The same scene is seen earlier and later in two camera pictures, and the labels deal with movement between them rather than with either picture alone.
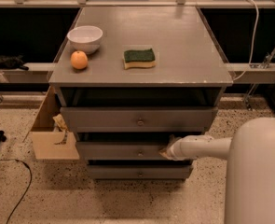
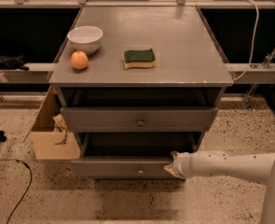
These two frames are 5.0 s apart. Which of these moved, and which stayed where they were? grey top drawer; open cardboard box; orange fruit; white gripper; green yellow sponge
Moved: white gripper
Stayed: grey top drawer; open cardboard box; orange fruit; green yellow sponge
